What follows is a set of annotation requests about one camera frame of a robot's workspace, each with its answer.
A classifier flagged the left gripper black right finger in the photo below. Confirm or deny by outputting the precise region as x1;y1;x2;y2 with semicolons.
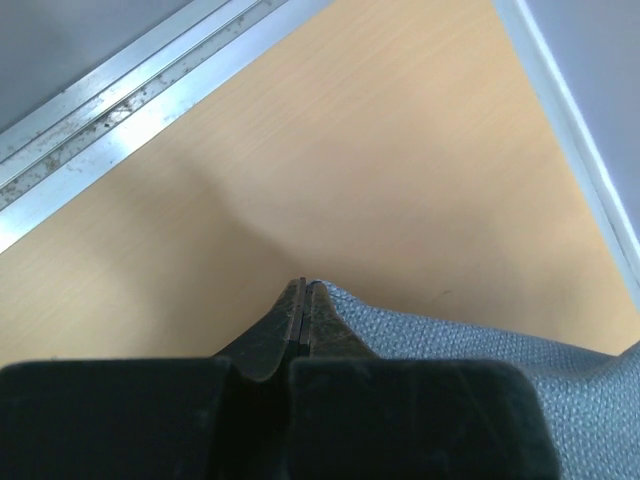
287;282;550;479

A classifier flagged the aluminium rail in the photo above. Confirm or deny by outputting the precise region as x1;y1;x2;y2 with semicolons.
494;1;639;301
1;1;327;250

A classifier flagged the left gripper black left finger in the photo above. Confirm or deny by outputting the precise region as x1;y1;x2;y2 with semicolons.
1;279;305;479

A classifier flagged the aluminium left side rail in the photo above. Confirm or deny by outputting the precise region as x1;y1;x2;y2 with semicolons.
1;1;327;250

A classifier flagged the aluminium back rail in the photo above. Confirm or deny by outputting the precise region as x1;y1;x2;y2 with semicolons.
494;1;639;301

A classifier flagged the blue-grey pillowcase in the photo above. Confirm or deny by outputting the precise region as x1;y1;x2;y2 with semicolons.
323;282;639;479

